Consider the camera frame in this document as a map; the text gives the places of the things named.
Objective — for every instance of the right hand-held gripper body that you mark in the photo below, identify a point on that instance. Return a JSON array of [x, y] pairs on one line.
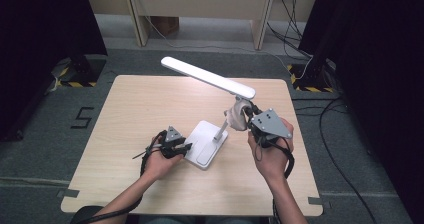
[[270, 124]]

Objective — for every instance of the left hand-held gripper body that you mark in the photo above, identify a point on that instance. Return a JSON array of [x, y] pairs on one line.
[[172, 135]]

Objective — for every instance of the white cloth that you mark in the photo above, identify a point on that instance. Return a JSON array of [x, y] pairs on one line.
[[237, 117]]

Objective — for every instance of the white desk lamp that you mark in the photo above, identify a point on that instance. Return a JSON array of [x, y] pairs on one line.
[[206, 77]]

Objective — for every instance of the person's left hand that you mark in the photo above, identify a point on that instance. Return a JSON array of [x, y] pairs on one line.
[[158, 165]]

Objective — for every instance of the person's right hand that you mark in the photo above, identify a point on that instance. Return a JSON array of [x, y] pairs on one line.
[[271, 160]]

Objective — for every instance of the black stand base striped tape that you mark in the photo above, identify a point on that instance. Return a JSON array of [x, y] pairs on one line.
[[83, 72], [310, 80]]

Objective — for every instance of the grey tape piece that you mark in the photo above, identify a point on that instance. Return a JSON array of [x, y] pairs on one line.
[[68, 193], [318, 201]]

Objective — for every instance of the brown cardboard box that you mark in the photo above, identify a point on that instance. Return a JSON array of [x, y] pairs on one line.
[[165, 24]]

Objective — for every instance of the black curtain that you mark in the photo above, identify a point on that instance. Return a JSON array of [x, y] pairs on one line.
[[40, 34], [376, 67]]

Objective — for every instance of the beige wooden desk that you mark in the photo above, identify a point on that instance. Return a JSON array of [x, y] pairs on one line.
[[200, 0]]

